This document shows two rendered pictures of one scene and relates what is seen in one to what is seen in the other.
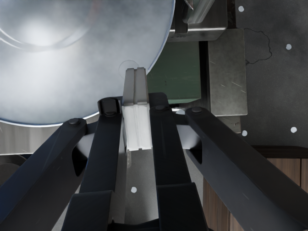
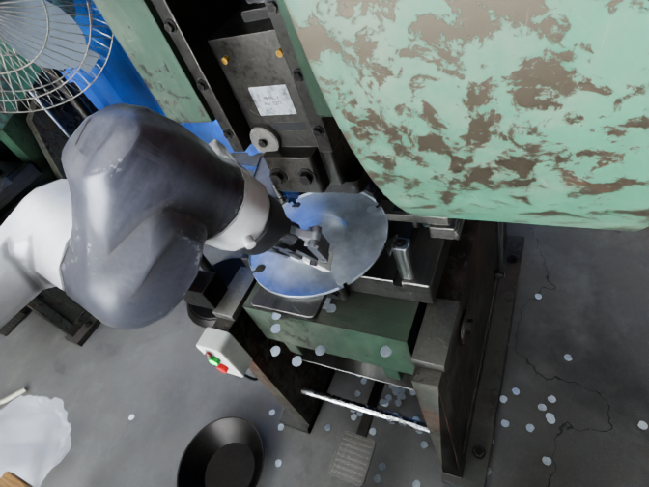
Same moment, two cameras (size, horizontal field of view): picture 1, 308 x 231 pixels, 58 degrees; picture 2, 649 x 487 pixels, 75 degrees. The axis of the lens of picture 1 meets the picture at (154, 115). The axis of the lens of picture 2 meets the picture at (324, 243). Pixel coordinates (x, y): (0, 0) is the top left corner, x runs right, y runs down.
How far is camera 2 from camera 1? 52 cm
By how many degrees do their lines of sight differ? 47
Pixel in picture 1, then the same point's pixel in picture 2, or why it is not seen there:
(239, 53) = (450, 318)
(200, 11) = (403, 265)
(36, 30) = not seen: hidden behind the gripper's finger
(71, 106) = (303, 290)
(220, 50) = (435, 312)
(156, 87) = (375, 326)
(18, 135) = (269, 299)
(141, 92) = not seen: hidden behind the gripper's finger
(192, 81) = (404, 329)
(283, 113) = not seen: outside the picture
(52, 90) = (297, 280)
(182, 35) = (400, 288)
